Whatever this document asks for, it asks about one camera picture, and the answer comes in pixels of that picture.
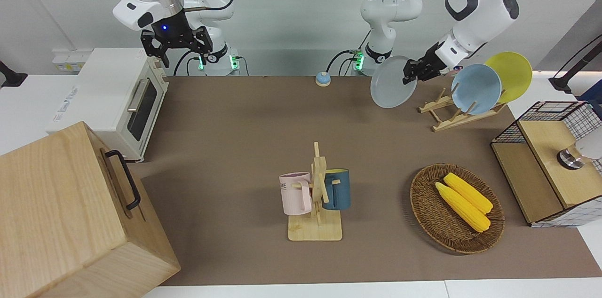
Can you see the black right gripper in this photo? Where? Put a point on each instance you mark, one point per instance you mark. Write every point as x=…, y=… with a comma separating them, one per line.
x=171, y=35

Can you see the yellow corn cob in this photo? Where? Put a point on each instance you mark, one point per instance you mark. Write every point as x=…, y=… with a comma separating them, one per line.
x=463, y=206
x=470, y=192

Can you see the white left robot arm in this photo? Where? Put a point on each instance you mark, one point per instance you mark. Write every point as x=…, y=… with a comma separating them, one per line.
x=479, y=2

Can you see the gray plate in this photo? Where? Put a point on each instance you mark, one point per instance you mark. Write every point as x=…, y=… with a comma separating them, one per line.
x=390, y=84

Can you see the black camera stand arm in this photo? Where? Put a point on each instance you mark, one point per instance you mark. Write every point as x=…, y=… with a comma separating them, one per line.
x=576, y=65

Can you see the white cylinder with chrome base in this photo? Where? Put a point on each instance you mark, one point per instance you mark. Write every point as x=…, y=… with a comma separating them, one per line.
x=590, y=147

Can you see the wooden mug tree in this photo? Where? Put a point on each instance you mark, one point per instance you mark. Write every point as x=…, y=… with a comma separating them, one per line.
x=315, y=232

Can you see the wooden plate rack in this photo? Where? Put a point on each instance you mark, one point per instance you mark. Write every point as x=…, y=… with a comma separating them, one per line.
x=451, y=121

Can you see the light blue plate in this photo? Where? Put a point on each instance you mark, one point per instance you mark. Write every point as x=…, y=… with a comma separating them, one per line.
x=475, y=91

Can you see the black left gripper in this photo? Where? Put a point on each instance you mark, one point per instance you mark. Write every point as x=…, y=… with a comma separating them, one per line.
x=430, y=63

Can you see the white toaster oven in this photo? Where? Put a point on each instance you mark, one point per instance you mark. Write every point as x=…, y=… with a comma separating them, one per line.
x=103, y=91

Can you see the round wicker basket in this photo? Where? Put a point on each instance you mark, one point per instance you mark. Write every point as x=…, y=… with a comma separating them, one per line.
x=432, y=208

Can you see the yellow plate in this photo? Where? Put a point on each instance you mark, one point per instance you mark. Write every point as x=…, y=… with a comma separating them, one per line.
x=515, y=72

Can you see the pink mug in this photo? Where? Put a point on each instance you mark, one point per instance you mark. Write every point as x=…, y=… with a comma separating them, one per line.
x=294, y=194

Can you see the blue service bell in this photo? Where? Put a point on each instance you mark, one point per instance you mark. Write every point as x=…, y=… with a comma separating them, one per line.
x=322, y=79

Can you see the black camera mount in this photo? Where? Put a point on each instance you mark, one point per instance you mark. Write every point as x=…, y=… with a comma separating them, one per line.
x=11, y=77

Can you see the wooden drawer cabinet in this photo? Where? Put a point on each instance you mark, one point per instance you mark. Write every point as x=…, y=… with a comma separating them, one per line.
x=61, y=218

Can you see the dark blue mug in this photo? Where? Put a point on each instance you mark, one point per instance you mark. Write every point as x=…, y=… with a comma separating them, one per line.
x=341, y=190

